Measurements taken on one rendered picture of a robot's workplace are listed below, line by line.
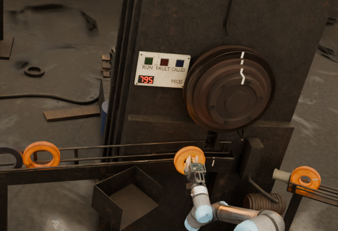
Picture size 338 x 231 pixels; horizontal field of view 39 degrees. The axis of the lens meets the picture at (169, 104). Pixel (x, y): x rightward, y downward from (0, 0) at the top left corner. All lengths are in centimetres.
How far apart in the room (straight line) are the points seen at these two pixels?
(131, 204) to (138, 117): 46
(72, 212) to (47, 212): 15
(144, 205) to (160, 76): 64
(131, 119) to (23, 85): 215
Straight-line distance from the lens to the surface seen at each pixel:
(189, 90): 234
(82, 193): 332
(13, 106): 418
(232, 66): 231
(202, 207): 213
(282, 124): 280
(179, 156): 231
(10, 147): 248
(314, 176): 268
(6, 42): 524
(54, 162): 252
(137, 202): 240
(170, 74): 243
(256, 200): 274
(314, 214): 370
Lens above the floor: 219
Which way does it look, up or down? 29 degrees down
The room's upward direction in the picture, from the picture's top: 12 degrees clockwise
